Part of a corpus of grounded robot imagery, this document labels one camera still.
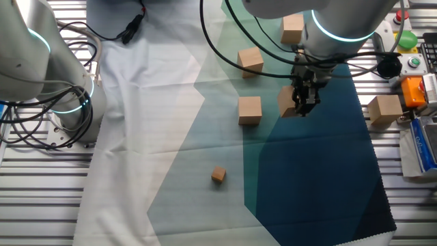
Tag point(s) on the white camera bracket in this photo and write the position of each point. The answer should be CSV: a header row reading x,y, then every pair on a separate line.
x,y
381,39

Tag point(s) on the small metal bracket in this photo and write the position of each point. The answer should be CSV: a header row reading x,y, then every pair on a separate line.
x,y
403,118

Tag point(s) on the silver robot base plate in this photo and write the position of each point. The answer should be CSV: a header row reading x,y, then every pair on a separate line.
x,y
56,131

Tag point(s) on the grey box red button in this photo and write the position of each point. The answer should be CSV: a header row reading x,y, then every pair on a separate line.
x,y
402,15

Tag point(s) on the silver ribbed device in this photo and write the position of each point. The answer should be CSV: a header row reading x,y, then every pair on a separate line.
x,y
431,89

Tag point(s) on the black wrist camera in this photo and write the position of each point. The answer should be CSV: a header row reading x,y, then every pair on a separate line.
x,y
389,67

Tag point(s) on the orange box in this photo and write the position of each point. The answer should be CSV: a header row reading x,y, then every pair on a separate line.
x,y
411,92

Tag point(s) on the grey box green lit button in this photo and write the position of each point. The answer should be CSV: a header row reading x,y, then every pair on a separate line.
x,y
414,62

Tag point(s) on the blue and silver device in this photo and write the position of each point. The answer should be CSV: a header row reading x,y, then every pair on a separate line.
x,y
421,147

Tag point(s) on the blue green white tablecloth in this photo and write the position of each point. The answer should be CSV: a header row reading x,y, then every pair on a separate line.
x,y
136,136

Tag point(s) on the small wooden cube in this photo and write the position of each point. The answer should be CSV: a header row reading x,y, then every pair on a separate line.
x,y
218,174

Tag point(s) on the black keyboard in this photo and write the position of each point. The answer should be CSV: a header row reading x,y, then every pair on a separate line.
x,y
431,51

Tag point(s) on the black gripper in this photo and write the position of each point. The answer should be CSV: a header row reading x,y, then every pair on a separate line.
x,y
310,77

